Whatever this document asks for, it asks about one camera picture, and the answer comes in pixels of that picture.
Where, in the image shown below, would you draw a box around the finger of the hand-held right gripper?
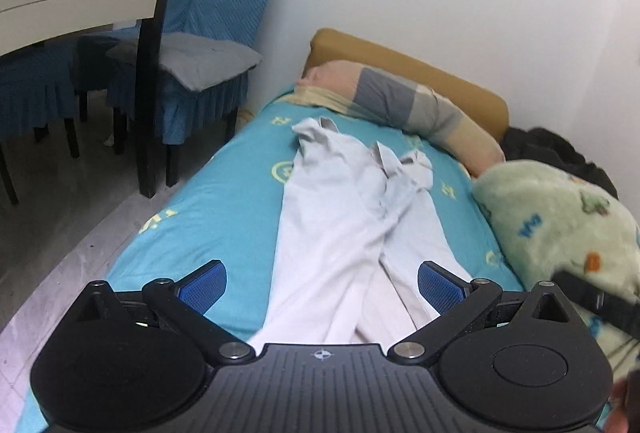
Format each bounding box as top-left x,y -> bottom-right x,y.
552,269 -> 640,340

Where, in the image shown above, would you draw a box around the green printed fleece blanket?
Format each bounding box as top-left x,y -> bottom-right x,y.
472,160 -> 640,433

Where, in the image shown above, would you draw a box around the black cloth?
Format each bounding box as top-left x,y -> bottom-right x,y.
500,127 -> 621,202

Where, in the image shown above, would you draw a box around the tan padded headboard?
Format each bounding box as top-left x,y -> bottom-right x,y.
302,29 -> 510,148

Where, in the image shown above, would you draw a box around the striped beige grey pillow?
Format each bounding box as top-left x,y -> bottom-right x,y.
295,60 -> 506,178

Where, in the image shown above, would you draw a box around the white pants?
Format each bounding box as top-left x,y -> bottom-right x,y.
247,117 -> 473,348

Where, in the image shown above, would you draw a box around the grey seat cushion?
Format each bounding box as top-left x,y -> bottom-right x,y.
106,33 -> 263,92

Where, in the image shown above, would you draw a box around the beige checked cloth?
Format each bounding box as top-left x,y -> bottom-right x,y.
294,83 -> 363,116

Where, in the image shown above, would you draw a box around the teal printed bed sheet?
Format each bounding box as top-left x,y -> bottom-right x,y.
15,85 -> 526,433

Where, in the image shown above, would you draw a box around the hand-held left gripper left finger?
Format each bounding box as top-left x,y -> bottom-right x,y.
75,261 -> 257,366

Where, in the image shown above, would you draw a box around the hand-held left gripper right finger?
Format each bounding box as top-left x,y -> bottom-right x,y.
387,261 -> 583,366

